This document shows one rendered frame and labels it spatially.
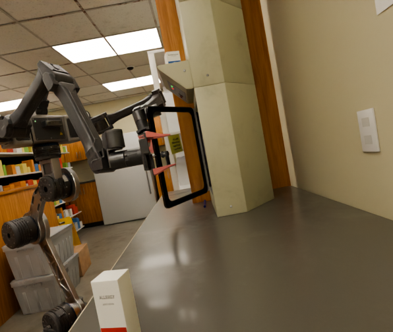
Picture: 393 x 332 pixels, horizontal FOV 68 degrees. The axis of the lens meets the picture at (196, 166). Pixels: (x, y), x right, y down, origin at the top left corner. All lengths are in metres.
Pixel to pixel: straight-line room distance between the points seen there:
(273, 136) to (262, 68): 0.33
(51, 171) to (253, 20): 1.30
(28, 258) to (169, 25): 2.38
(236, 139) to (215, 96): 0.17
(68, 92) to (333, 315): 1.02
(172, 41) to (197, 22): 0.39
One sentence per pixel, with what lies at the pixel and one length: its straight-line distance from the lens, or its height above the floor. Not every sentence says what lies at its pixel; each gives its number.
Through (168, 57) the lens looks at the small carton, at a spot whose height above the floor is 1.55.
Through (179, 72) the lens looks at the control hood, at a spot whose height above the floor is 1.47.
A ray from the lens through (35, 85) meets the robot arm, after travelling 1.31.
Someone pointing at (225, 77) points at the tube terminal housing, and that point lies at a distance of 1.08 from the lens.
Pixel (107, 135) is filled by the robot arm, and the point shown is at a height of 1.29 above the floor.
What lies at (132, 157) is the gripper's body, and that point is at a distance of 0.93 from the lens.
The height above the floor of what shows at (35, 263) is 0.46.
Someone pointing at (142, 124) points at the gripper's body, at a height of 1.35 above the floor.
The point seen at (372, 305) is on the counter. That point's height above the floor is 0.94.
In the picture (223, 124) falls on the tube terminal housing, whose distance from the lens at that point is 1.04.
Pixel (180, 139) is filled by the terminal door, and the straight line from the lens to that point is 1.23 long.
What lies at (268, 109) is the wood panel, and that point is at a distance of 1.47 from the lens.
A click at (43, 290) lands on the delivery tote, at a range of 3.16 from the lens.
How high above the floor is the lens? 1.19
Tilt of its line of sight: 3 degrees down
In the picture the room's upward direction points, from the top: 10 degrees counter-clockwise
